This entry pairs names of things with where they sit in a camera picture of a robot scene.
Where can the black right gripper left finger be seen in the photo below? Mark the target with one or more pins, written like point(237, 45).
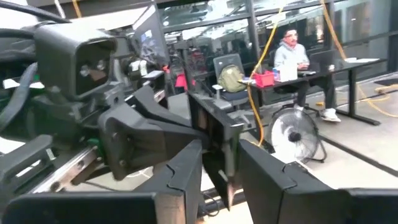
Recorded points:
point(183, 186)

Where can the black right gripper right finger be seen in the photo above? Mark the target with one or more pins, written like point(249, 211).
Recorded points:
point(264, 186)

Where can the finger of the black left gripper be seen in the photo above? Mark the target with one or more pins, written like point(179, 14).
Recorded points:
point(152, 105)
point(140, 140)

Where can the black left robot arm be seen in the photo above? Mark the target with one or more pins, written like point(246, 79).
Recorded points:
point(15, 49)

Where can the black floor fan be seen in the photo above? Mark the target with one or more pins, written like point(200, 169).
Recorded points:
point(292, 137)

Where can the black monitor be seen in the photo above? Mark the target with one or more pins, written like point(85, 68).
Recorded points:
point(152, 40)

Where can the green backpack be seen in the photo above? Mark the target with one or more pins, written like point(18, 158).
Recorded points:
point(230, 78)

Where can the grey office chair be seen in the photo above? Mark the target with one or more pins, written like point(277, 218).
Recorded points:
point(224, 60)

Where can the red bin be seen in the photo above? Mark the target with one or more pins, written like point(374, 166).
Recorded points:
point(264, 79)

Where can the white container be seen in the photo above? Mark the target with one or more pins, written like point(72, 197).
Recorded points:
point(287, 74)

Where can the black desk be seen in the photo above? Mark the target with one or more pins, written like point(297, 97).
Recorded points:
point(352, 93)

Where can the person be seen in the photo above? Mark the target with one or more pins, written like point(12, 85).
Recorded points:
point(290, 54)

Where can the black laptop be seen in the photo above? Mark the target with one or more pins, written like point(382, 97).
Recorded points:
point(323, 60)

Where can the white papers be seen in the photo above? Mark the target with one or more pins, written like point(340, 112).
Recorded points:
point(362, 59)

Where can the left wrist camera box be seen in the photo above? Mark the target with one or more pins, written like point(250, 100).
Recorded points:
point(56, 56)

